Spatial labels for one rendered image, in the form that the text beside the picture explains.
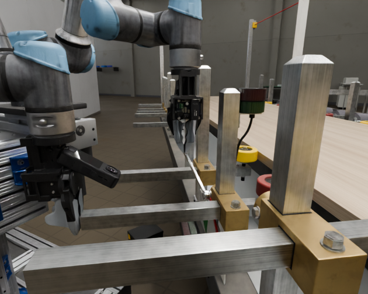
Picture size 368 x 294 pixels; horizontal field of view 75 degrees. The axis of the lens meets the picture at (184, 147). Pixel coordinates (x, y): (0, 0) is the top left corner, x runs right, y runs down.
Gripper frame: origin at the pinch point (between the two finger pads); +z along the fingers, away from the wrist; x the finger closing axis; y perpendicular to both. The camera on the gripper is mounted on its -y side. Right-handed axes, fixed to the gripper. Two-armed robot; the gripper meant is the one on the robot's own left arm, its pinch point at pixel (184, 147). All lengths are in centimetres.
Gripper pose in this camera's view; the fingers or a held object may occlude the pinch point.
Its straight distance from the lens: 65.5
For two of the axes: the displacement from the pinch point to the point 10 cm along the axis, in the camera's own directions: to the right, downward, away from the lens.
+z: 0.0, 9.6, 2.7
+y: 1.4, 2.7, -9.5
